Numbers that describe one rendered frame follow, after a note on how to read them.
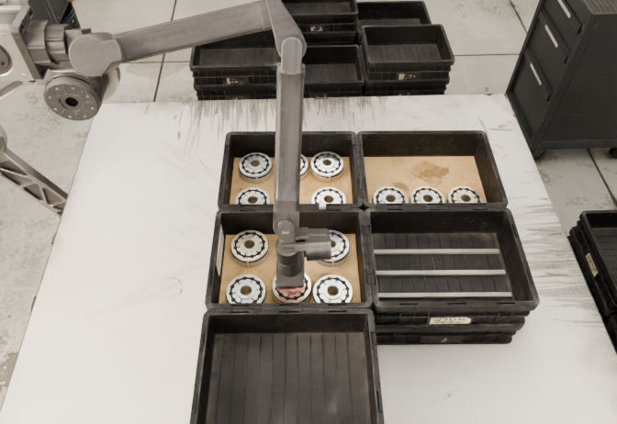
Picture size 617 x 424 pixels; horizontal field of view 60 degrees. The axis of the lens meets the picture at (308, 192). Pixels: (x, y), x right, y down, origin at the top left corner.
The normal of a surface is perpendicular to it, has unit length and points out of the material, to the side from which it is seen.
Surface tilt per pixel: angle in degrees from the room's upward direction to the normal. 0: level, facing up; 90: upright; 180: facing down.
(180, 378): 0
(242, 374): 0
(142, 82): 0
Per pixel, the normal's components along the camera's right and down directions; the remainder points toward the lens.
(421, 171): 0.00, -0.64
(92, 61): 0.04, 0.35
